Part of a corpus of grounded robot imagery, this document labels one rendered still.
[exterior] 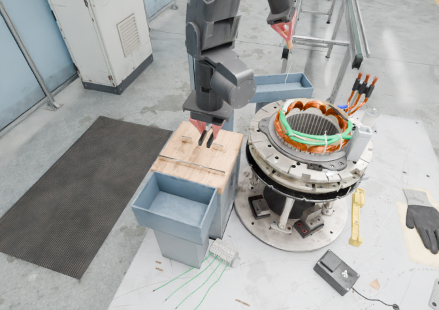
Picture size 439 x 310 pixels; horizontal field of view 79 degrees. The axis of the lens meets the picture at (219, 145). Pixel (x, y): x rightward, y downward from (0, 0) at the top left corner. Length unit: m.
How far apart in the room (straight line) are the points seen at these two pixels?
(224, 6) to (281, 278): 0.70
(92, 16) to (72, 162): 1.22
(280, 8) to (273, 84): 0.31
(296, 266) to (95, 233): 1.35
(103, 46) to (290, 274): 2.42
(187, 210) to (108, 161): 1.63
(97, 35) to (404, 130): 2.38
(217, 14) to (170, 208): 0.47
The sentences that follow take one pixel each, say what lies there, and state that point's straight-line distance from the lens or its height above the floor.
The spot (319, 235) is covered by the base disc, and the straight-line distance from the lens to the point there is 0.92.
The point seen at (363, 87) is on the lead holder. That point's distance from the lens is 0.76.
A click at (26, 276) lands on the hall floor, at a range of 1.98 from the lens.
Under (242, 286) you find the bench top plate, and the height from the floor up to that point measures 0.78.
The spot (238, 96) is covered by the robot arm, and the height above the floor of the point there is 1.32.
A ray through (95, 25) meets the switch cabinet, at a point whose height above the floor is 0.71.
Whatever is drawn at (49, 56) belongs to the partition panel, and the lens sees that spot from 3.03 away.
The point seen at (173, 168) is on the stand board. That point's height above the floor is 1.06.
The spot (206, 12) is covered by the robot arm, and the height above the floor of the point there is 1.44.
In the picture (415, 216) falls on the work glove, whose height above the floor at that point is 0.80.
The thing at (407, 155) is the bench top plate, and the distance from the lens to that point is 1.33.
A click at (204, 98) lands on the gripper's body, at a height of 1.28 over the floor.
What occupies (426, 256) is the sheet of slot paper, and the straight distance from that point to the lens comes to 1.06.
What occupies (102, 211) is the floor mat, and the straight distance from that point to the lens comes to 1.99.
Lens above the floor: 1.57
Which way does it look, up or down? 45 degrees down
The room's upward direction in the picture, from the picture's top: straight up
